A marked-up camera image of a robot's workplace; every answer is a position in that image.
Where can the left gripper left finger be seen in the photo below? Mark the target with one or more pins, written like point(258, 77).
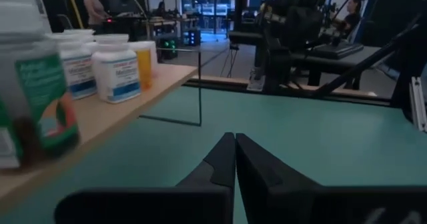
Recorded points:
point(200, 204)

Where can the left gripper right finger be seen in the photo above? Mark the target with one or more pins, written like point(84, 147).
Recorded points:
point(283, 200)

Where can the orange pill vial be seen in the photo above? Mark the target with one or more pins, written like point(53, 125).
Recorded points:
point(144, 69)

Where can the white melatonin bottle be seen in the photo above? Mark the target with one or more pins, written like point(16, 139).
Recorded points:
point(78, 74)
point(115, 74)

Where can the green peach-label supplement bottle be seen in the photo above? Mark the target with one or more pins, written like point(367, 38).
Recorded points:
point(40, 94)

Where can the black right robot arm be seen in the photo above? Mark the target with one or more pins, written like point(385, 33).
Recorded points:
point(293, 27)

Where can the black desk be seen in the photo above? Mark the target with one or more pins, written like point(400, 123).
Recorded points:
point(333, 62)

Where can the computer with green lights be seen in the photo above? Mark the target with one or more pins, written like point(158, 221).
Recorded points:
point(168, 47)

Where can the person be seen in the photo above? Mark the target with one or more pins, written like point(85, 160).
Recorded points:
point(352, 17)
point(161, 9)
point(95, 9)

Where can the wooden shelf black frame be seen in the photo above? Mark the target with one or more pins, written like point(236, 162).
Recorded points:
point(100, 114)

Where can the black table frame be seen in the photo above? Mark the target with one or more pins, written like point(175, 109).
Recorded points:
point(403, 84)

